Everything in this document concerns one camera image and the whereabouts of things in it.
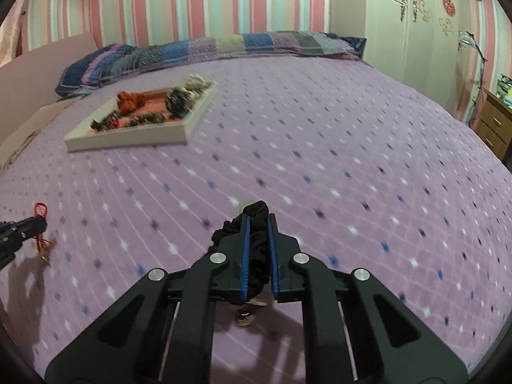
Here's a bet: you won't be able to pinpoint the red string charm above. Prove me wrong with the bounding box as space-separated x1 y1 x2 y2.
34 203 57 267

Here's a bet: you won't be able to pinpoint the purple checked bedsheet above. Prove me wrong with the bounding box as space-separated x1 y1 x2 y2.
0 48 512 384

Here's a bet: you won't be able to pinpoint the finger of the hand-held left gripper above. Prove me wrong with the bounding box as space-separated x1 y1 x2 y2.
0 216 49 270

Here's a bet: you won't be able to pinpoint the pink headboard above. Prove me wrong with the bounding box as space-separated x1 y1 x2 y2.
0 32 100 145

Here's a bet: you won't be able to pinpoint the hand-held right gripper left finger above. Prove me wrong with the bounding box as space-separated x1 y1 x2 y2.
45 214 252 384

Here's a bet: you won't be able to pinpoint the white wardrobe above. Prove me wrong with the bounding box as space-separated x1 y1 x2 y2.
330 0 470 123

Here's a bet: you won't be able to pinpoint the cream scrunchie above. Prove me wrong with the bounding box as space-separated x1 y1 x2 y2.
178 74 212 92

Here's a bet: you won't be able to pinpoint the black braided leather bracelet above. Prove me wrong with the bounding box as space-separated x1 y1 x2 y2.
165 89 201 120

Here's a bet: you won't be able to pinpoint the blue purple patchwork pillow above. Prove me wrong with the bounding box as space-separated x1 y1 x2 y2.
55 31 366 97

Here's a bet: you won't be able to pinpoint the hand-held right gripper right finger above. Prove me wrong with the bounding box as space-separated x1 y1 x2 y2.
267 213 469 384

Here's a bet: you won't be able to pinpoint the wooden drawer cabinet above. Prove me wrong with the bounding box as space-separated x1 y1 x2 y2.
476 86 512 161

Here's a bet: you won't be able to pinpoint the red scrunchie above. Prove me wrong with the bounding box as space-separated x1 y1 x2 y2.
116 91 150 113

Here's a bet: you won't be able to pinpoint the white jewelry tray pink lining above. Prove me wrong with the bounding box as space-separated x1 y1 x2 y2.
63 80 218 153

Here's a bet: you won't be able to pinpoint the black scrunchie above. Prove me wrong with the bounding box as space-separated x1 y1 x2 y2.
210 199 270 326

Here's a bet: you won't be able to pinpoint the brown wooden bead bracelet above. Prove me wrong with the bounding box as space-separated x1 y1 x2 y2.
132 112 166 126

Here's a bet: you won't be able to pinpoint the black hair tie red beads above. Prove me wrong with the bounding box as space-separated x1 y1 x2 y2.
90 114 124 132

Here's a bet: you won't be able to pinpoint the silver desk lamp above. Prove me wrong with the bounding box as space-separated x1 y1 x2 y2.
457 30 489 126

